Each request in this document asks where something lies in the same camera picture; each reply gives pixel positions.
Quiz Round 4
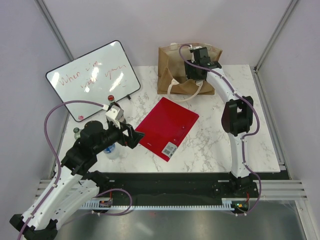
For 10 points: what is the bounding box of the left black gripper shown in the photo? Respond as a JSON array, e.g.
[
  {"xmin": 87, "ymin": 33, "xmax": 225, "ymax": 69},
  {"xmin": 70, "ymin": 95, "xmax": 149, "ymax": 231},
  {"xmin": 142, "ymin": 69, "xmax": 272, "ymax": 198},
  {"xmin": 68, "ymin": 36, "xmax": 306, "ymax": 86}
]
[{"xmin": 93, "ymin": 118, "xmax": 145, "ymax": 154}]

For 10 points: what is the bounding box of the blue label plastic bottle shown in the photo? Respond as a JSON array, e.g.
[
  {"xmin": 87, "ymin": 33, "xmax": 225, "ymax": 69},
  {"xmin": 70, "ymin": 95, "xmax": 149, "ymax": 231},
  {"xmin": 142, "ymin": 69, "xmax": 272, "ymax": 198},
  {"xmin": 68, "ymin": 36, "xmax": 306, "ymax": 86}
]
[{"xmin": 103, "ymin": 143, "xmax": 119, "ymax": 160}]

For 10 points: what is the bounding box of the red cap cola bottle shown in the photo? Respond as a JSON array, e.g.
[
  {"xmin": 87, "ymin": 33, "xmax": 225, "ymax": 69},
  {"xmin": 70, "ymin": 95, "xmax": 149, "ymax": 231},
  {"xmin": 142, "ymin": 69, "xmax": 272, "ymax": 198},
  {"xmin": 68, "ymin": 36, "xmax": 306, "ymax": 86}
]
[{"xmin": 107, "ymin": 95, "xmax": 117, "ymax": 106}]

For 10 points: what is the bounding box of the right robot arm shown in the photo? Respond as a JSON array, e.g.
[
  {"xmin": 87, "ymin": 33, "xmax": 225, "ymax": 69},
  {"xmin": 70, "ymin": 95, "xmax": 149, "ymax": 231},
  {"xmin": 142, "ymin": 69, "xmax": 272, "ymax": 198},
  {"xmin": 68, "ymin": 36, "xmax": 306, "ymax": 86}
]
[{"xmin": 183, "ymin": 44, "xmax": 254, "ymax": 197}]

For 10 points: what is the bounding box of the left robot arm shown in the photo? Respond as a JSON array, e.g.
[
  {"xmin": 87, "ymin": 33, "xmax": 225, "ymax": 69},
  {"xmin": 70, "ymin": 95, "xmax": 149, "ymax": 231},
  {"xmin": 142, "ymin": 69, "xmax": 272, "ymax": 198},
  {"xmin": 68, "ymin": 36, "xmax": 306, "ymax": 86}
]
[{"xmin": 9, "ymin": 120, "xmax": 144, "ymax": 240}]

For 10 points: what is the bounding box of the jute canvas tote bag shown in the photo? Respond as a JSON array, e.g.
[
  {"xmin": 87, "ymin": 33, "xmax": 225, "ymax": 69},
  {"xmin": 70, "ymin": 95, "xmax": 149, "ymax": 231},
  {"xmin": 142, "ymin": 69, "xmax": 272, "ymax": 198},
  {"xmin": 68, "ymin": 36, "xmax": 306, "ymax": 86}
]
[{"xmin": 157, "ymin": 42, "xmax": 223, "ymax": 96}]

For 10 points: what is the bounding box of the red plastic folder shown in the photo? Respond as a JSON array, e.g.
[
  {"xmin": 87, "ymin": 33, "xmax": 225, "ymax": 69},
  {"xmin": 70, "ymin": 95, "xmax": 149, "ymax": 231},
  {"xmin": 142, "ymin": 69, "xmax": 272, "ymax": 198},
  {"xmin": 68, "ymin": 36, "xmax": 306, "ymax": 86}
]
[{"xmin": 135, "ymin": 97, "xmax": 199, "ymax": 162}]

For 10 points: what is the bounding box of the green cap glass bottle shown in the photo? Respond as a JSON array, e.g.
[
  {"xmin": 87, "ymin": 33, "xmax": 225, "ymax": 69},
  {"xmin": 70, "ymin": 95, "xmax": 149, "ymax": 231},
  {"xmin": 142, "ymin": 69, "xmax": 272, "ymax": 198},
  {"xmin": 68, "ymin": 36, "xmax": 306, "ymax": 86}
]
[{"xmin": 73, "ymin": 127, "xmax": 82, "ymax": 140}]

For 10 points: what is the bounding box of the white dry-erase board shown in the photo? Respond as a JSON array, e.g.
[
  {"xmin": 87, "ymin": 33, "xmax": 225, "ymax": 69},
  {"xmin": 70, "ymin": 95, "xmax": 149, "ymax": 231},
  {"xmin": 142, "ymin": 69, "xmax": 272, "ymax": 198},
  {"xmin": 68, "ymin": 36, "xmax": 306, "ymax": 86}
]
[{"xmin": 45, "ymin": 40, "xmax": 141, "ymax": 122}]

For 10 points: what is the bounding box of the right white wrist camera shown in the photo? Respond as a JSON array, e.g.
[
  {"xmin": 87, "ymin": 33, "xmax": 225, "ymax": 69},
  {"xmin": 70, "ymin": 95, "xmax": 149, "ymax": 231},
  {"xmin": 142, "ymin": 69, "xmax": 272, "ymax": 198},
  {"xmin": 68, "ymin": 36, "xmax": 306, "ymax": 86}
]
[{"xmin": 189, "ymin": 44, "xmax": 203, "ymax": 52}]

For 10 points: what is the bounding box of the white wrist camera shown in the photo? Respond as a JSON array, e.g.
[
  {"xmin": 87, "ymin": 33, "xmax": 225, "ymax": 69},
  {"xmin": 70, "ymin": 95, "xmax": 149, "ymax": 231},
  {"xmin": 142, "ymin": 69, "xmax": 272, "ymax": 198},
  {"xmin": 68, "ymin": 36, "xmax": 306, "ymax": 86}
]
[
  {"xmin": 189, "ymin": 44, "xmax": 203, "ymax": 52},
  {"xmin": 102, "ymin": 104, "xmax": 126, "ymax": 129}
]

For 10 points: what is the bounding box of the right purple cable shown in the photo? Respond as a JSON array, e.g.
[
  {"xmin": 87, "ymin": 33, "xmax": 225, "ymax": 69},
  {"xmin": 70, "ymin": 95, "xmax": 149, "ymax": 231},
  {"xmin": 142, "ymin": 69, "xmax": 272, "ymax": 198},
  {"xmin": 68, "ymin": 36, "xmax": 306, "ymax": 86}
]
[{"xmin": 178, "ymin": 44, "xmax": 263, "ymax": 216}]

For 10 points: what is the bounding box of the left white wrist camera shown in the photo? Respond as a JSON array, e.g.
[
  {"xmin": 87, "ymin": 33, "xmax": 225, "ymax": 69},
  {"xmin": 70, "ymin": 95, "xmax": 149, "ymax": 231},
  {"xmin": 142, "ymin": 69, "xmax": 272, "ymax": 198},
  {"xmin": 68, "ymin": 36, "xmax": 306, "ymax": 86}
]
[{"xmin": 102, "ymin": 104, "xmax": 126, "ymax": 129}]

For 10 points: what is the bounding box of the aluminium frame rail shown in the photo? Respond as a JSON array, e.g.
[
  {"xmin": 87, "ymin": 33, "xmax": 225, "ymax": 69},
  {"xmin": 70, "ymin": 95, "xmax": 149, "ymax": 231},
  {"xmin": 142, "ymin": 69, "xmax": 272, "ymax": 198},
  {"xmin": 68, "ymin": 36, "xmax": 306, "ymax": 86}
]
[{"xmin": 250, "ymin": 66, "xmax": 288, "ymax": 171}]

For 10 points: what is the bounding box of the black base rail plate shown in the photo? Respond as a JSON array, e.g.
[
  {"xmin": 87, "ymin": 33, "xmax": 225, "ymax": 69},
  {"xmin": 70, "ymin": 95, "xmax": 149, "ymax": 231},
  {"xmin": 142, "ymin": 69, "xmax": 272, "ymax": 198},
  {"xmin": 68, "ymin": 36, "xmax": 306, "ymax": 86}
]
[{"xmin": 72, "ymin": 171, "xmax": 288, "ymax": 201}]

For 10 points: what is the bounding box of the white slotted cable duct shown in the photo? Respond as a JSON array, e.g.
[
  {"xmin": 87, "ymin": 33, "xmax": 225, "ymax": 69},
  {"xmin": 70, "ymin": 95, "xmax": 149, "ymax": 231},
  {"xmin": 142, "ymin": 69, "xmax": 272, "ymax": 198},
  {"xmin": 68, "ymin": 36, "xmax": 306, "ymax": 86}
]
[{"xmin": 79, "ymin": 198, "xmax": 250, "ymax": 211}]

